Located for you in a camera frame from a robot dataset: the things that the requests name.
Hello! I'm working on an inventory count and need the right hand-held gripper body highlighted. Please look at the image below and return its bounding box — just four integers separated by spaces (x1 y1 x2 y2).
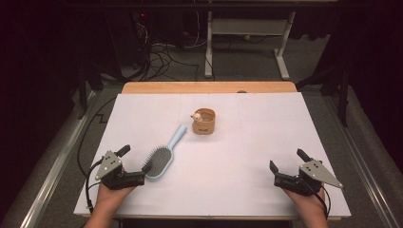
274 160 344 197

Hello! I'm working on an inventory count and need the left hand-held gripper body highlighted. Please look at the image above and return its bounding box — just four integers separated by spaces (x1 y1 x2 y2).
94 150 146 191

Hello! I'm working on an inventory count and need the light blue hairbrush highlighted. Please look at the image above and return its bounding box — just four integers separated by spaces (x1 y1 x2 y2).
142 123 188 182

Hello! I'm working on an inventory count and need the wooden cup with small figure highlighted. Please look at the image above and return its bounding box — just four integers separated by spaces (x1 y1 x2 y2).
190 107 217 136

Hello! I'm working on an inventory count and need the person's right hand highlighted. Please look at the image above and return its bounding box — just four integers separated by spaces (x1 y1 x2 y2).
283 189 327 219

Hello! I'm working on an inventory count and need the person's left hand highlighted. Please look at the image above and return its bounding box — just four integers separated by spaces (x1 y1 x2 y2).
94 183 136 210

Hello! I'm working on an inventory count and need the white board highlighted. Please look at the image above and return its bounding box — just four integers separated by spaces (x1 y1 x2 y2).
73 92 352 219

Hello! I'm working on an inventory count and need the black metal stand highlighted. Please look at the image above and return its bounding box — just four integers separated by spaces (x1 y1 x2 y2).
296 63 350 128
75 61 125 121

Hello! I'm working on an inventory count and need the wooden table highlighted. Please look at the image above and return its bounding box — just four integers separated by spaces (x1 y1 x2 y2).
80 81 343 221

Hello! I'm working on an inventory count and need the black computer tower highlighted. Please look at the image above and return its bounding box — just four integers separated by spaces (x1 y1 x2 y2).
106 12 150 68

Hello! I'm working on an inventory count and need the left hand-held gripper cable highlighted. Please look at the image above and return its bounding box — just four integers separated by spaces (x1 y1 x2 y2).
85 158 106 214

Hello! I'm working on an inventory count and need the hand-held gripper cable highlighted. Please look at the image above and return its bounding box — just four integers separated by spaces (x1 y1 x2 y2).
85 158 106 214
304 179 332 221

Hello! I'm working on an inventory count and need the right hand-held gripper cable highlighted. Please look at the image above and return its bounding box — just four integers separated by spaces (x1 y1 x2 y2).
304 179 332 221

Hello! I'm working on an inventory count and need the black floor cable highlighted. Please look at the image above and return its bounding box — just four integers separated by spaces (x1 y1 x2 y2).
76 95 118 179

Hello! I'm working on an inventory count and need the aluminium floor rail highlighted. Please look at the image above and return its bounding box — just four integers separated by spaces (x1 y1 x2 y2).
322 94 403 228
18 90 97 228

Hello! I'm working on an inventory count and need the tangle of black cables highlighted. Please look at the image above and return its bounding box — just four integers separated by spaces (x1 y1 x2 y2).
134 22 201 82

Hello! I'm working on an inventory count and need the white desk frame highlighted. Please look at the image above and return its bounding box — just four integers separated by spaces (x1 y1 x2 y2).
203 10 297 81

